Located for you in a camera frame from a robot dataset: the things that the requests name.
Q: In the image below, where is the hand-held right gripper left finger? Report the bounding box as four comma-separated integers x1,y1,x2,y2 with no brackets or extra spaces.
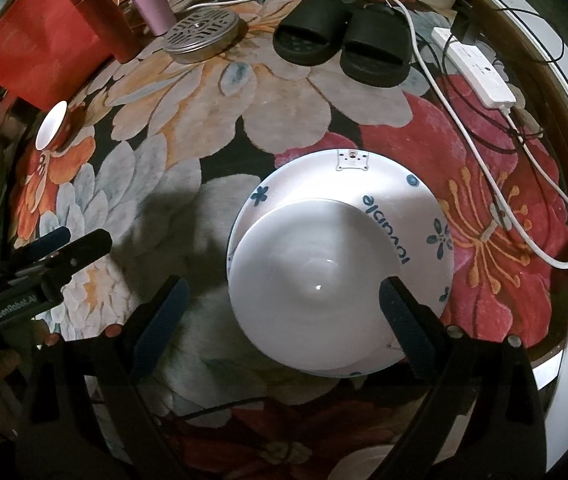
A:
16,274,190,480

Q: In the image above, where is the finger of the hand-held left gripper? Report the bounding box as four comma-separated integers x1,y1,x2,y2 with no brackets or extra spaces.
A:
29,229,113,291
11,226,71,261

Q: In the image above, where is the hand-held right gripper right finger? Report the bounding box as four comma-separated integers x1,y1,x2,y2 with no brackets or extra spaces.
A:
378,275,550,480

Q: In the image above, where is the white bear print plate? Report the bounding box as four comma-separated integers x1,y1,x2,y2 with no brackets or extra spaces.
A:
231,149,455,378

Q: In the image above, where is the floral rug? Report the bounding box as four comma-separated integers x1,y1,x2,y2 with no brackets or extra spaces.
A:
0,0,568,480

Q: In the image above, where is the red bag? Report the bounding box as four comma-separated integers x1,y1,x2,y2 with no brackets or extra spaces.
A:
0,0,115,111

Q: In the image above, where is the red thermos bottle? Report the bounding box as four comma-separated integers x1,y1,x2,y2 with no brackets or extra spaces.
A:
67,0,140,65

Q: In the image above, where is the round perforated metal tin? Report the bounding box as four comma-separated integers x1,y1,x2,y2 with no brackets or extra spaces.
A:
164,8,241,65

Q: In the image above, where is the white power strip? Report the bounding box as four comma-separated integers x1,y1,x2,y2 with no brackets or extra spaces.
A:
431,27,517,110

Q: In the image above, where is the black slipper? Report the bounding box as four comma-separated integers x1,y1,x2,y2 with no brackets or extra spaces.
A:
272,0,352,66
339,4,411,87

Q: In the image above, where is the black power adapter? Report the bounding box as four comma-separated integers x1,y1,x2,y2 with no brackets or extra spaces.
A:
451,7,480,46

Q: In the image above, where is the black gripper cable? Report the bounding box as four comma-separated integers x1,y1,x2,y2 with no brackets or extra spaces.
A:
184,395,275,421

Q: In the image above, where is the white power cable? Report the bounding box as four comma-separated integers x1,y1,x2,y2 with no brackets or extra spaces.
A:
186,0,568,269

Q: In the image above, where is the thin black cable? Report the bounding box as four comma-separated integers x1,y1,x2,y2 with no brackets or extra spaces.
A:
439,0,567,151

